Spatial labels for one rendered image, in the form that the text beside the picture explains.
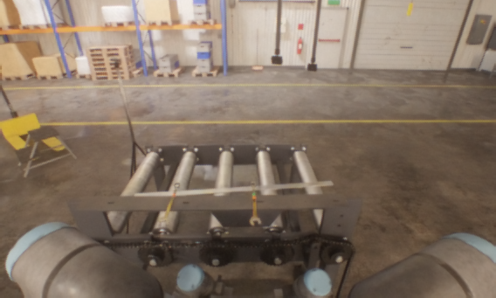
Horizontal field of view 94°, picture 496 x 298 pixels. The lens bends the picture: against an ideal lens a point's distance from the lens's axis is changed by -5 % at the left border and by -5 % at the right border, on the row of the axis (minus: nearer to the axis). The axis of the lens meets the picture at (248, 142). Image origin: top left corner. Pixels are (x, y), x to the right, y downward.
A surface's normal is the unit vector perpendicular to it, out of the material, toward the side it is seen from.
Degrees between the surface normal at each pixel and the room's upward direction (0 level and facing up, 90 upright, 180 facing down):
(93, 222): 90
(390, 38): 90
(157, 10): 90
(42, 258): 25
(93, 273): 30
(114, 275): 37
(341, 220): 90
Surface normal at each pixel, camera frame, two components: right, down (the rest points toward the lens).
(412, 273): -0.49, -0.82
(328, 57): 0.02, 0.47
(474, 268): 0.10, -0.74
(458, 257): -0.04, -0.92
